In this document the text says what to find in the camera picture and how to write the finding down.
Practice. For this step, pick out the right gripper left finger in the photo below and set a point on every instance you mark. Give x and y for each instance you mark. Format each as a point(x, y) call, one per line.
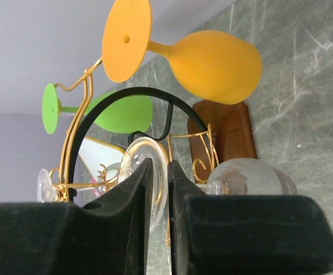
point(106, 236)

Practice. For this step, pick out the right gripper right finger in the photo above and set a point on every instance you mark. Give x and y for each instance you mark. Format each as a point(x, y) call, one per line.
point(249, 234)

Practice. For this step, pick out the clear wine glass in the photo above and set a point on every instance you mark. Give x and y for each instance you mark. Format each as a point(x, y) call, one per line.
point(238, 176)
point(46, 192)

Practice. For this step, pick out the orange wine glass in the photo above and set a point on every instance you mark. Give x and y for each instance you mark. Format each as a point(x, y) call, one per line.
point(210, 64)

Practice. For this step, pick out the pink card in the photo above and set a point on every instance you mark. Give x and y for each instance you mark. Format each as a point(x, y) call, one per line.
point(100, 190)

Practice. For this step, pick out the gold framed whiteboard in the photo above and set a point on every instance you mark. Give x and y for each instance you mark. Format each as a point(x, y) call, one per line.
point(98, 155)

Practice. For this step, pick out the gold wire glass rack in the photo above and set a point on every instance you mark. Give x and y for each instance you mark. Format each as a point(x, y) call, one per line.
point(51, 108)

